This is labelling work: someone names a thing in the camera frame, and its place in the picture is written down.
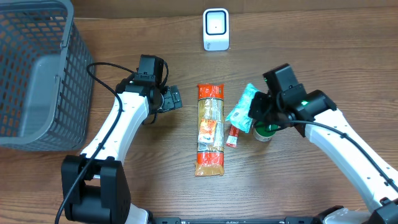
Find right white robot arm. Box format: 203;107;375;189
248;90;397;223

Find red sachet stick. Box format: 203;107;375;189
226;125;239;148

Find spaghetti pack orange ends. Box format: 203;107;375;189
195;83;224;176

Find dark grey plastic basket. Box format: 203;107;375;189
1;0;94;151

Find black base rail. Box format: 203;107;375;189
148;217;322;224

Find mint green wipes pack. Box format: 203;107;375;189
226;83;259;133

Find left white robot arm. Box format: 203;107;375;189
55;85;182;223

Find orange snack packet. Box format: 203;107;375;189
198;118;217;144

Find green lid jar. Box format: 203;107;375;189
252;122;279;142

